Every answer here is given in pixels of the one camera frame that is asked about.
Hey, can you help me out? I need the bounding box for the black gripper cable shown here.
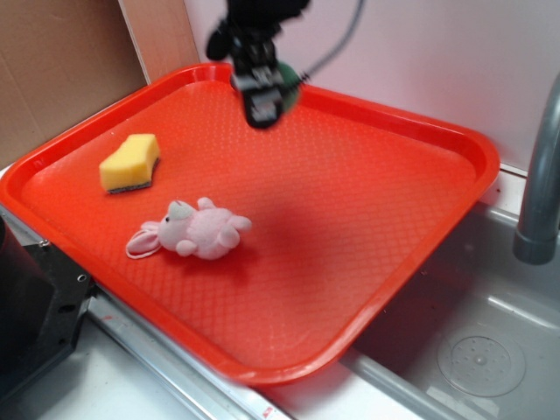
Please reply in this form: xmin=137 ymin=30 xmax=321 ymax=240
xmin=299 ymin=0 xmax=367 ymax=82

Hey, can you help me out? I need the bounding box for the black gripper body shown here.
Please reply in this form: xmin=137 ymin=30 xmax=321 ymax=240
xmin=206 ymin=0 xmax=309 ymax=73

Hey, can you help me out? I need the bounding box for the grey plastic sink basin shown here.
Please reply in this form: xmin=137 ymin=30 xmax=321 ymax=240
xmin=262 ymin=201 xmax=560 ymax=420

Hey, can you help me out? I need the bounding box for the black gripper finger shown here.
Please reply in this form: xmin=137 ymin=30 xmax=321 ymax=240
xmin=231 ymin=66 xmax=284 ymax=129

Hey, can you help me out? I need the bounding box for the brown cardboard panel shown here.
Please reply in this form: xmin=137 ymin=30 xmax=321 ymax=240
xmin=1 ymin=1 xmax=199 ymax=167

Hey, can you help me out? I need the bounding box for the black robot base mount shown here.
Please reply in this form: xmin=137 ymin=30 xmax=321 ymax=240
xmin=1 ymin=220 xmax=92 ymax=403

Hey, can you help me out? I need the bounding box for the pink plush bunny toy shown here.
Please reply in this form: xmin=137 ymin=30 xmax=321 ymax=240
xmin=125 ymin=197 xmax=252 ymax=261

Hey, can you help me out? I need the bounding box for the green textured ball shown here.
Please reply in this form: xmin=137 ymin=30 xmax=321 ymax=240
xmin=278 ymin=61 xmax=300 ymax=113

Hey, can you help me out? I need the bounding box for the red plastic tray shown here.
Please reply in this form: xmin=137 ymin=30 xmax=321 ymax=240
xmin=1 ymin=64 xmax=500 ymax=387

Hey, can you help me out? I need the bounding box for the yellow kitchen sponge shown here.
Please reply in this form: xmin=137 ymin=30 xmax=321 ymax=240
xmin=99 ymin=134 xmax=160 ymax=193

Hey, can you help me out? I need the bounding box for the grey sink faucet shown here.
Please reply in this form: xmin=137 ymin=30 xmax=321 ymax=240
xmin=513 ymin=79 xmax=559 ymax=265

